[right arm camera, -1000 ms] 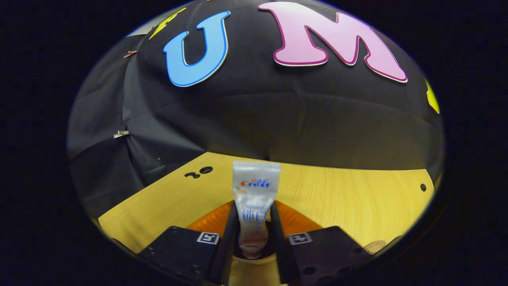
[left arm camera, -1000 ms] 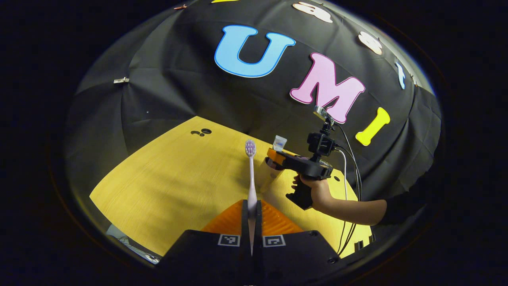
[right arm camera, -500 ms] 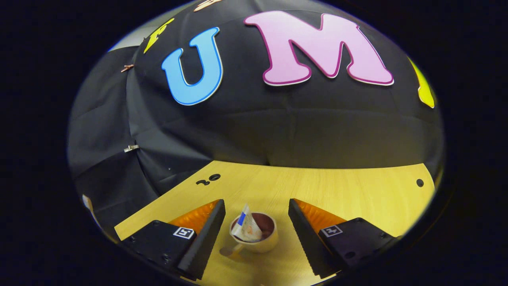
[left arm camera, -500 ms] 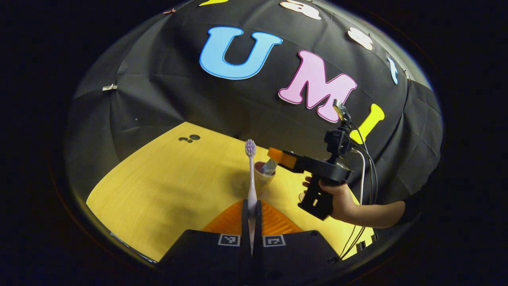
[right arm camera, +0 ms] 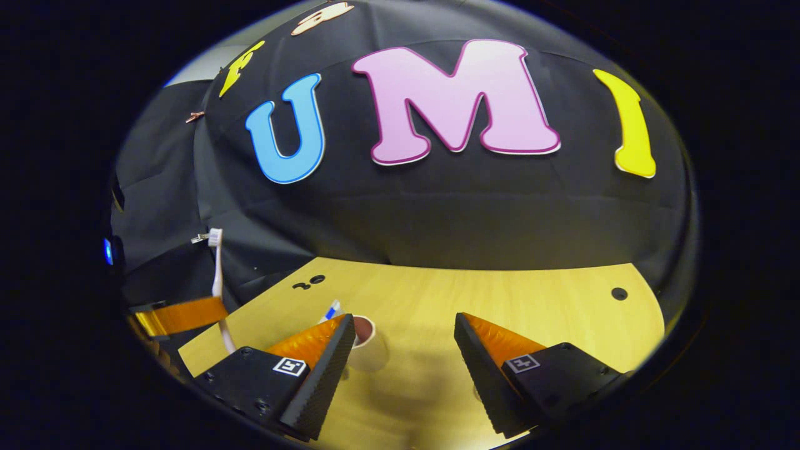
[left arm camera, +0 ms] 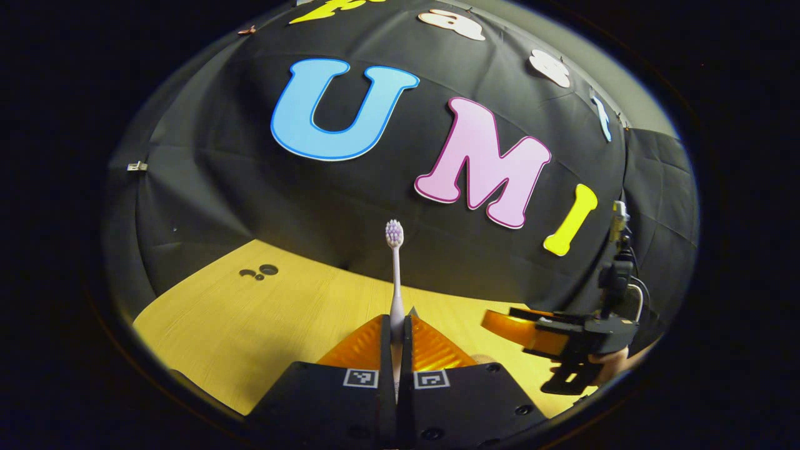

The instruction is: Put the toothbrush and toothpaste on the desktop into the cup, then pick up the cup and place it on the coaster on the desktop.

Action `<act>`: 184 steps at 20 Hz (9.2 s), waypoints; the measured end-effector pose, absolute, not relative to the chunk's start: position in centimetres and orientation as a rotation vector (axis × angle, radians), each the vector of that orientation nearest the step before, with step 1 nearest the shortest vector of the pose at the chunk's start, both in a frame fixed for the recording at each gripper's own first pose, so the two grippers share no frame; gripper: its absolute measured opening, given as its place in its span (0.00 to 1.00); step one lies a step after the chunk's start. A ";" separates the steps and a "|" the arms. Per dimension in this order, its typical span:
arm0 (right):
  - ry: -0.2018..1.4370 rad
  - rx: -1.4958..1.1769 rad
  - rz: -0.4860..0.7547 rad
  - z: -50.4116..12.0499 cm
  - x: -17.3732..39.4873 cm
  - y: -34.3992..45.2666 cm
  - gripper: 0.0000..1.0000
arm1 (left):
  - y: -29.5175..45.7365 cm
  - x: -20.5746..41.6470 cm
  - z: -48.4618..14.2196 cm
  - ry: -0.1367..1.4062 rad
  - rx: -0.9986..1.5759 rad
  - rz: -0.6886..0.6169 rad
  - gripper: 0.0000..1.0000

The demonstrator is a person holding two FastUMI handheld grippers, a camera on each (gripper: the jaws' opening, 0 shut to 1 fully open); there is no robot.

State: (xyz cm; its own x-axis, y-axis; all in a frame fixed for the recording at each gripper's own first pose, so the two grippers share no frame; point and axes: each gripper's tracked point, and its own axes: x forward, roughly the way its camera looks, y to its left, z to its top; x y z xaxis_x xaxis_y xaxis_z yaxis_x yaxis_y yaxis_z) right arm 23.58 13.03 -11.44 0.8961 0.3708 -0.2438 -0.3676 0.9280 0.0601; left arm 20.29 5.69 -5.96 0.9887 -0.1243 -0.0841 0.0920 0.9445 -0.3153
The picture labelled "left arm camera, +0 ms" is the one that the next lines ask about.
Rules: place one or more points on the white cloth clip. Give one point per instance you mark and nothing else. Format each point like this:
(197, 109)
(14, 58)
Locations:
(137, 166)

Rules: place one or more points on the pink toothbrush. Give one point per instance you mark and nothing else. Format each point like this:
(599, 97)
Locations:
(396, 281)

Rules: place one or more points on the red cloth clip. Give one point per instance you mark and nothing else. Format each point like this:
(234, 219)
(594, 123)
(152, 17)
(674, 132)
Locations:
(247, 29)

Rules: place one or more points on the black backdrop cloth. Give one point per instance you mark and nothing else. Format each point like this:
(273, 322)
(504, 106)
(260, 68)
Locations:
(281, 206)

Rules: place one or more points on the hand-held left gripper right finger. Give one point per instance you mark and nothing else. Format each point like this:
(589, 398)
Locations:
(406, 350)

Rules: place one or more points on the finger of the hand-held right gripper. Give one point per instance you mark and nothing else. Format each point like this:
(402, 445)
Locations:
(519, 328)

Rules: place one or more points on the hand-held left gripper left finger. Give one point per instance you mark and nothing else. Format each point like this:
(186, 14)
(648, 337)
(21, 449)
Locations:
(385, 350)

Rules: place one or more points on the wooden desktop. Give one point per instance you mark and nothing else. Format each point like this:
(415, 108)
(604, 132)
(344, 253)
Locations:
(250, 331)

